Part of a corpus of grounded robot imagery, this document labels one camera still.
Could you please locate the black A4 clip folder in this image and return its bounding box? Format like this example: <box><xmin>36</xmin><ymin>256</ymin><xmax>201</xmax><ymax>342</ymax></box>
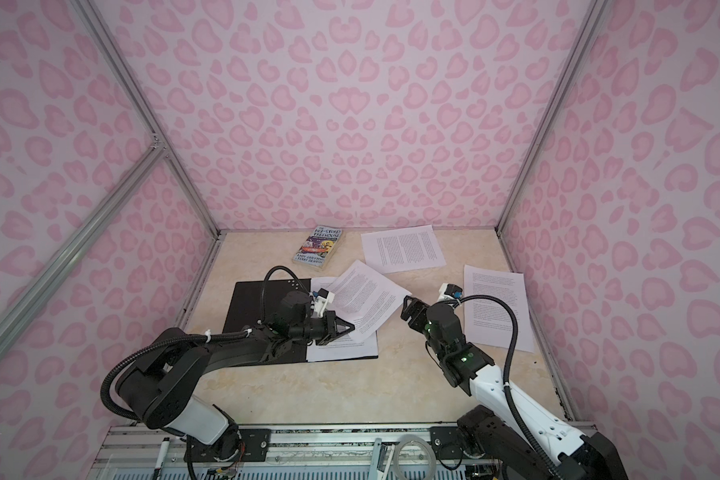
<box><xmin>220</xmin><ymin>278</ymin><xmax>379</xmax><ymax>365</ymax></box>

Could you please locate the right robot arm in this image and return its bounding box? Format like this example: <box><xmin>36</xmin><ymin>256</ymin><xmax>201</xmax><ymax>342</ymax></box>
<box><xmin>401</xmin><ymin>294</ymin><xmax>627</xmax><ymax>479</ymax></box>

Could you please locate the colourful paperback book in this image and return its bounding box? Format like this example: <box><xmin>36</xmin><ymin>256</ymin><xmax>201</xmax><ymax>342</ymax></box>
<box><xmin>292</xmin><ymin>225</ymin><xmax>344</xmax><ymax>270</ymax></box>

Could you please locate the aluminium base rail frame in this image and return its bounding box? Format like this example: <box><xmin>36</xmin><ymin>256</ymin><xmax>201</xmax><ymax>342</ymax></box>
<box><xmin>86</xmin><ymin>421</ymin><xmax>616</xmax><ymax>480</ymax></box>

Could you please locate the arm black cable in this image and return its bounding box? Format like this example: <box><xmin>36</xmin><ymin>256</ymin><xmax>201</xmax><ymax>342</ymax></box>
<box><xmin>449</xmin><ymin>293</ymin><xmax>568</xmax><ymax>480</ymax></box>
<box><xmin>100</xmin><ymin>265</ymin><xmax>313</xmax><ymax>421</ymax></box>

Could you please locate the printed sheet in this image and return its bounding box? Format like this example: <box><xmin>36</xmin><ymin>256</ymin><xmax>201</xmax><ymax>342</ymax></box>
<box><xmin>361</xmin><ymin>225</ymin><xmax>446</xmax><ymax>274</ymax></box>
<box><xmin>464</xmin><ymin>265</ymin><xmax>535</xmax><ymax>353</ymax></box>
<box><xmin>327</xmin><ymin>260</ymin><xmax>410</xmax><ymax>342</ymax></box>
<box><xmin>306</xmin><ymin>277</ymin><xmax>378</xmax><ymax>363</ymax></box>

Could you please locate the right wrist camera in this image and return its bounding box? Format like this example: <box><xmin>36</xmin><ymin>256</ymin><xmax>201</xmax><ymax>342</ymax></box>
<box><xmin>438</xmin><ymin>283</ymin><xmax>463</xmax><ymax>303</ymax></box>

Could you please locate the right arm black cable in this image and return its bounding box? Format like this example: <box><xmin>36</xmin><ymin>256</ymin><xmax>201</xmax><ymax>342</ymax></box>
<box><xmin>449</xmin><ymin>293</ymin><xmax>568</xmax><ymax>480</ymax></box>

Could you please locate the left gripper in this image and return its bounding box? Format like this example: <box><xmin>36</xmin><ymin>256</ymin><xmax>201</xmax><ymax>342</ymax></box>
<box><xmin>290</xmin><ymin>311</ymin><xmax>356</xmax><ymax>345</ymax></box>

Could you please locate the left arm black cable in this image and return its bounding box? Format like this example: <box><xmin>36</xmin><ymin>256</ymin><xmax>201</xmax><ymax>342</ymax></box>
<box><xmin>100</xmin><ymin>265</ymin><xmax>313</xmax><ymax>421</ymax></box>

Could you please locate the black white marker pen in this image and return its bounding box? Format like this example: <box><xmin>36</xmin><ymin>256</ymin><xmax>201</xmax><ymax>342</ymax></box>
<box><xmin>151</xmin><ymin>437</ymin><xmax>170</xmax><ymax>480</ymax></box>

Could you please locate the clear tube coil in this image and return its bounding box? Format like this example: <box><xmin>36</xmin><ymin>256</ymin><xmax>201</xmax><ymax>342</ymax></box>
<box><xmin>390</xmin><ymin>434</ymin><xmax>437</xmax><ymax>480</ymax></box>

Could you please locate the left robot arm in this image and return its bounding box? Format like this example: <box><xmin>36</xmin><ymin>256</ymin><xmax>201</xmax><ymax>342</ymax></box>
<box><xmin>100</xmin><ymin>289</ymin><xmax>355</xmax><ymax>462</ymax></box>

